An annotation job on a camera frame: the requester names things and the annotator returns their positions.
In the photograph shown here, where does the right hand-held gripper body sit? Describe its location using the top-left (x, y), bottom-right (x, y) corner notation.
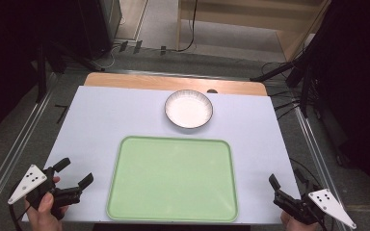
top-left (273, 186), bottom-right (357, 230)

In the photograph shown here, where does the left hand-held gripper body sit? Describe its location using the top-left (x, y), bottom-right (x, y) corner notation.
top-left (7, 164), bottom-right (82, 221)

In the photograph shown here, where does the person's left hand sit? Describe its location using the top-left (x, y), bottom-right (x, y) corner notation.
top-left (23, 176), bottom-right (70, 231)

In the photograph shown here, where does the person's right hand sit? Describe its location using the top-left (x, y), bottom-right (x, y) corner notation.
top-left (280, 210), bottom-right (321, 231)

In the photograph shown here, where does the white table mat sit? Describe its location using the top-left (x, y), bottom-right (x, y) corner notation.
top-left (22, 85), bottom-right (302, 225)

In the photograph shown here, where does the black tape strip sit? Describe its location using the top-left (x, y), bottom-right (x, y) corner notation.
top-left (54, 103), bottom-right (69, 125)

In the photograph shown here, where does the light green tray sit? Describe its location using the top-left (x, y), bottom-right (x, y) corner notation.
top-left (105, 135), bottom-right (240, 223)

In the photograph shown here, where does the black stand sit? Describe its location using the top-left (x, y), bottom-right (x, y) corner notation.
top-left (35, 38), bottom-right (105, 104)
top-left (250, 54), bottom-right (322, 119)

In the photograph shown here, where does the white ribbed plate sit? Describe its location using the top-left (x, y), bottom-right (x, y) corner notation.
top-left (164, 89), bottom-right (214, 130)

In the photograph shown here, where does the dark cabinet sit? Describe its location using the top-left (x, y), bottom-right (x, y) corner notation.
top-left (76, 0), bottom-right (123, 62)

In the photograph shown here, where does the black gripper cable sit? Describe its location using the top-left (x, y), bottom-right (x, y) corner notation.
top-left (289, 157), bottom-right (324, 193)
top-left (8, 192), bottom-right (32, 231)

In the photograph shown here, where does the metal floor rail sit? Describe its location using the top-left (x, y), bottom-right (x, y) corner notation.
top-left (0, 72), bottom-right (61, 222)
top-left (293, 104), bottom-right (350, 231)

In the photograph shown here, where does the white floor cable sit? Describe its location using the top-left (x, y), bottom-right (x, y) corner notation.
top-left (99, 42), bottom-right (123, 70)

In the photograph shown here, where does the light wooden furniture frame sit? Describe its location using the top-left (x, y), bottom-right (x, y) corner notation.
top-left (175, 0), bottom-right (332, 62)

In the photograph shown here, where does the black hanging cable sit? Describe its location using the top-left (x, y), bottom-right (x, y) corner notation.
top-left (174, 0), bottom-right (199, 53)

